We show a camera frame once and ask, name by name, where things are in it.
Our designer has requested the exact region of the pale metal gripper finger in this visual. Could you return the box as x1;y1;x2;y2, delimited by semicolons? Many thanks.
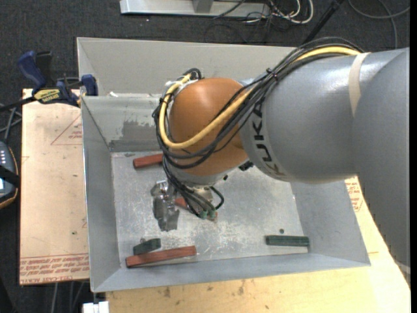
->
150;180;168;228
164;207;180;233

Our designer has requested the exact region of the short dark green flat block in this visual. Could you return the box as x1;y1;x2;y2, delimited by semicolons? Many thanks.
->
132;238;162;256

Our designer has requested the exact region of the long red-brown flat block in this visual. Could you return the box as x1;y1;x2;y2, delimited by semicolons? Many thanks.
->
125;245;198;269

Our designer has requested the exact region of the grey metal bin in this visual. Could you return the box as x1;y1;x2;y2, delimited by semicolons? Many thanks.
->
76;37;371;293

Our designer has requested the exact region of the long dark green flat block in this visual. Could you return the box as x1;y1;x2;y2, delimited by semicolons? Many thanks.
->
265;235;310;248

